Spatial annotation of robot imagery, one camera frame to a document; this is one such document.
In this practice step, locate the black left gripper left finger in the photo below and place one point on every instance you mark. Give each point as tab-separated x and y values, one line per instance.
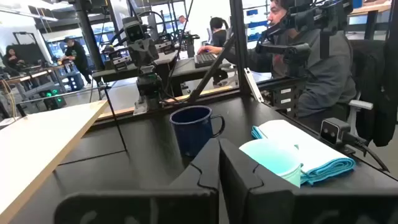
186	205

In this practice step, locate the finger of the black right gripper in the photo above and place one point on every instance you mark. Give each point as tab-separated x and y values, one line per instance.
143	71
151	71

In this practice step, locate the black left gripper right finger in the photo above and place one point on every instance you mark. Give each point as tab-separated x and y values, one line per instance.
264	205

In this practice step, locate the teal plastic mug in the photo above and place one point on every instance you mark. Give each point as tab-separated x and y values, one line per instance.
273	158

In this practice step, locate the dark blue enamel mug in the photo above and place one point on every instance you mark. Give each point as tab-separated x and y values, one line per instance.
191	130

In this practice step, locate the wooden shelf board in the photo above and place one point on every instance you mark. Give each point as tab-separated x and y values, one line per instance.
37	143

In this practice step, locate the black desk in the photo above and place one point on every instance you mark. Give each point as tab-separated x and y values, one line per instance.
186	70

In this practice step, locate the black keyboard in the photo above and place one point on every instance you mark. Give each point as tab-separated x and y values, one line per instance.
205	59

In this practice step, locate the black pillar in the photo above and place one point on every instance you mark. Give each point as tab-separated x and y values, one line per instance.
88	34

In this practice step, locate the wooden table side board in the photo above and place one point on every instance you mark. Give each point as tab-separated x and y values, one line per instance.
217	91

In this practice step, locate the folded teal cloth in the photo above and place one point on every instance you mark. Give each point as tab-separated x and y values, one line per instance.
304	146

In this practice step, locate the black device green lights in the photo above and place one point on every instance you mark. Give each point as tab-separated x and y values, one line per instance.
53	98

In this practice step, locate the white flat bar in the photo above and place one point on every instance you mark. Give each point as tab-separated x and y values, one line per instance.
253	85

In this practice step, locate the black control box white labels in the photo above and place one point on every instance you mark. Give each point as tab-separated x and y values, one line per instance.
283	96

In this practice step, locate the black office chair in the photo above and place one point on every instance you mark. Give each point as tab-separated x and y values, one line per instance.
376	93

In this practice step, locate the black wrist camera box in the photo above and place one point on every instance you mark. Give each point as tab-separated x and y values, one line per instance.
135	31

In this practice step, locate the black frame brace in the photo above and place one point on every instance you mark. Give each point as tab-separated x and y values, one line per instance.
211	70

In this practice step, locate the black frame post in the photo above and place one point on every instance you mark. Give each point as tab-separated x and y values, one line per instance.
238	46

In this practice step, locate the small black table camera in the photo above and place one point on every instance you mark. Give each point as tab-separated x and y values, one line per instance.
332	130

